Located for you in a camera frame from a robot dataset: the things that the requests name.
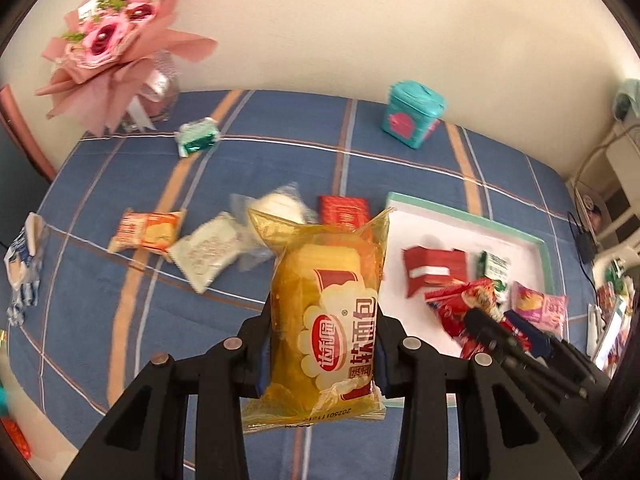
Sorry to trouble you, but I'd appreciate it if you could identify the yellow soft bread packet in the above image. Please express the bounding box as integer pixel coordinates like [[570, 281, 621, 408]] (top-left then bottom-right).
[[241, 207, 391, 432]]

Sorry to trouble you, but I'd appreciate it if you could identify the clear-wrapped round white bun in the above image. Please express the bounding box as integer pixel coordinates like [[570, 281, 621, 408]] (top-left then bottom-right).
[[230, 185, 318, 271]]

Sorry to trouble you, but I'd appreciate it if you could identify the red cartoon snack packet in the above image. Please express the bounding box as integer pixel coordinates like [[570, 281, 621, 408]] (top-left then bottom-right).
[[424, 280, 506, 358]]

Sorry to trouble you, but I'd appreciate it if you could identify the small green foil packet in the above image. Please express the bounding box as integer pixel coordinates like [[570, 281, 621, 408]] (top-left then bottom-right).
[[174, 117, 221, 157]]

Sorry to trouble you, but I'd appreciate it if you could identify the colourful clutter pile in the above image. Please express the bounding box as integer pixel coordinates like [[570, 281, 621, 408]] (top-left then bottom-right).
[[587, 260, 640, 376]]

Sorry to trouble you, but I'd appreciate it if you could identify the blue plaid tablecloth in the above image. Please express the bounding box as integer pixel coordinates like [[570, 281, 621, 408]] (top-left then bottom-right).
[[0, 89, 613, 480]]

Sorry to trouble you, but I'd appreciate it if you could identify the teal toy house box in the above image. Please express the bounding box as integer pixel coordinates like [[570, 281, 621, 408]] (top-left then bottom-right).
[[381, 80, 447, 150]]

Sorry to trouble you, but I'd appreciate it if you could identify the green snack packet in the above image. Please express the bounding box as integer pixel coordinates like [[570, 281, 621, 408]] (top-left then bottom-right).
[[475, 251, 513, 306]]

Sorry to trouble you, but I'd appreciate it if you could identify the orange and white snack packet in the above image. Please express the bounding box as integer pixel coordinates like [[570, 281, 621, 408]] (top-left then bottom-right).
[[107, 208, 187, 253]]

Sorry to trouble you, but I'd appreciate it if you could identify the pink snack packet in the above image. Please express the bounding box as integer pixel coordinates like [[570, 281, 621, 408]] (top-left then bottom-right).
[[511, 281, 568, 337]]

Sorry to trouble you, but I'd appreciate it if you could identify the pink paper flower bouquet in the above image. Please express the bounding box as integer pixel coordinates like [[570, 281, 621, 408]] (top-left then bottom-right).
[[34, 0, 218, 136]]

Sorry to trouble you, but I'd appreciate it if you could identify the black cable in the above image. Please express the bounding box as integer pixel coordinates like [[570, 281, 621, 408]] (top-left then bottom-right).
[[566, 130, 640, 241]]

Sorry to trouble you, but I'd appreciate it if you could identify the teal-edged white cardboard tray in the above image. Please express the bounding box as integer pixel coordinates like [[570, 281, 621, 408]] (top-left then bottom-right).
[[382, 191, 556, 361]]

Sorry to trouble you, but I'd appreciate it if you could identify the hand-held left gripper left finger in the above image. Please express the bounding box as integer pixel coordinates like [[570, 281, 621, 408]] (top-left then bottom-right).
[[75, 305, 276, 480]]

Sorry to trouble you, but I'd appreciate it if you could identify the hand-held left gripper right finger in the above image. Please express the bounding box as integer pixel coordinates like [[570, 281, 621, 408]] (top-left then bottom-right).
[[372, 305, 583, 480]]

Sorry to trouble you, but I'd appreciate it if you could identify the white shelf unit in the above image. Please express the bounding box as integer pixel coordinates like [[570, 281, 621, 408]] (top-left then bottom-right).
[[565, 120, 640, 261]]

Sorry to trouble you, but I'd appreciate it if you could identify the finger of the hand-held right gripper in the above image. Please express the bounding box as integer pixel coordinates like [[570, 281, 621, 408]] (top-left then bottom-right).
[[462, 307, 592, 399], [502, 310, 597, 379]]

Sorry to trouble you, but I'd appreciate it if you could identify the red patterned snack packet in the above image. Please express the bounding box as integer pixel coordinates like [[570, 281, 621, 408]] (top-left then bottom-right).
[[318, 195, 371, 228]]

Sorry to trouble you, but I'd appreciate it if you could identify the crumpled blue white wrapper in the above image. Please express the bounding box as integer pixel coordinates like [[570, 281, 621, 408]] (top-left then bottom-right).
[[4, 212, 48, 328]]

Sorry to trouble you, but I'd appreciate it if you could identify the small teal fan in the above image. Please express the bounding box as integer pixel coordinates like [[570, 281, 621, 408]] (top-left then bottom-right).
[[612, 77, 640, 123]]

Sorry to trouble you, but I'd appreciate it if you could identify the cream white snack packet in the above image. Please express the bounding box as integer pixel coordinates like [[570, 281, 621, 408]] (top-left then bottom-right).
[[166, 211, 251, 294]]

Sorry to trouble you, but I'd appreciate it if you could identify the dark red white-striped packet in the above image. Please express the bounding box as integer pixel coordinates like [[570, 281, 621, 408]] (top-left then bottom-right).
[[402, 246, 469, 301]]

